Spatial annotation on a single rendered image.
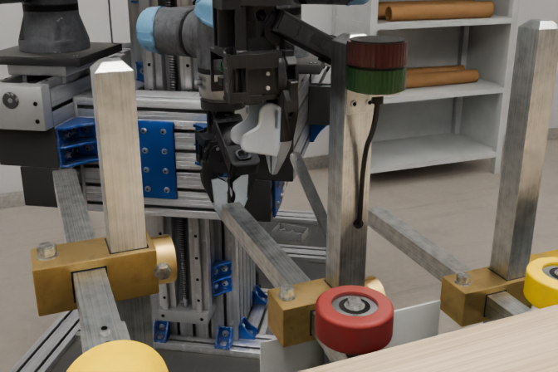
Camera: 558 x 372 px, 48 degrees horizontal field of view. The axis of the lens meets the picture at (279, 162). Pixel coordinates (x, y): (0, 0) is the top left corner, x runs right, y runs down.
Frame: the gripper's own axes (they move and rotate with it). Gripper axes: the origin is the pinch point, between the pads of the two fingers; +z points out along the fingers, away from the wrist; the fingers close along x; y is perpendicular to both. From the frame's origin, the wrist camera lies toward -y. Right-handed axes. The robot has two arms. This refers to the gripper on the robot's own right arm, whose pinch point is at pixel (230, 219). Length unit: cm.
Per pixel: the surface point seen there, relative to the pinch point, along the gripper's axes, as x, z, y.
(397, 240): -23.3, 1.8, -14.0
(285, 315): 5.0, -3.7, -35.2
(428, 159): -176, 69, 188
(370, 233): -111, 83, 140
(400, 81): -5, -30, -40
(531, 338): -13, -7, -53
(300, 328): 3.1, -1.5, -35.2
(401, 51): -5, -33, -40
